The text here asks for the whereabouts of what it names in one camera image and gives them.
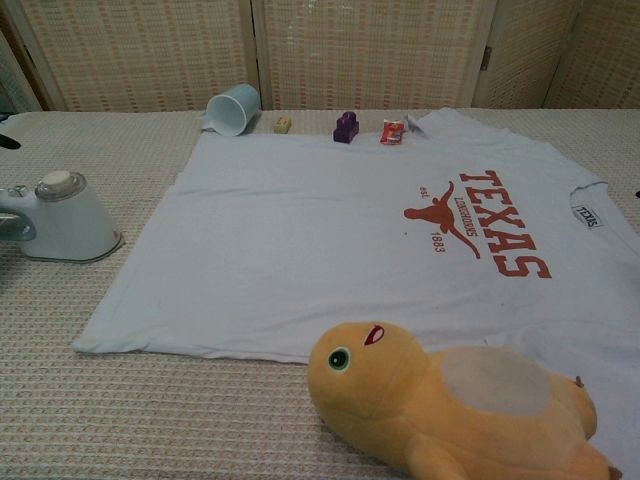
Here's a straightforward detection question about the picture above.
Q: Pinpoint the white handheld garment steamer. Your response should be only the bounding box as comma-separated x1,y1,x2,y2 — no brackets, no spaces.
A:
0,170,126,264

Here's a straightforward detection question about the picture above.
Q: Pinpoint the white Texas Longhorns t-shirt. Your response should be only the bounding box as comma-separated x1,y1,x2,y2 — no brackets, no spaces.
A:
71,107,640,454

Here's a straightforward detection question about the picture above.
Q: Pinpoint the light blue plastic mug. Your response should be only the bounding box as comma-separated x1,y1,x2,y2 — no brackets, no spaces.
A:
199,83,261,137

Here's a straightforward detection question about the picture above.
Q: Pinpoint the beige woven tablecloth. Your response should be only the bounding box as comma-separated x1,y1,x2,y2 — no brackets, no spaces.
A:
0,107,640,480

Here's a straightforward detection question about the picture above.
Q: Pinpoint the purple toy brick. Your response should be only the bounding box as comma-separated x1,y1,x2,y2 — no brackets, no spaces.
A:
332,111,362,144

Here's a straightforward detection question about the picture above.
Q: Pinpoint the woven folding screen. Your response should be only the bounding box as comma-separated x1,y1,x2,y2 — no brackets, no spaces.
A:
0,0,640,115

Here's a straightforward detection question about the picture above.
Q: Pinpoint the red snack packet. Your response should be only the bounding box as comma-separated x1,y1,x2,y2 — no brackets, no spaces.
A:
378,118,406,148

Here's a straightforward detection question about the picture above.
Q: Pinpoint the yellow plush duck toy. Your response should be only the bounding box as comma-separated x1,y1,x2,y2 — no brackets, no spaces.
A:
305,322,626,480

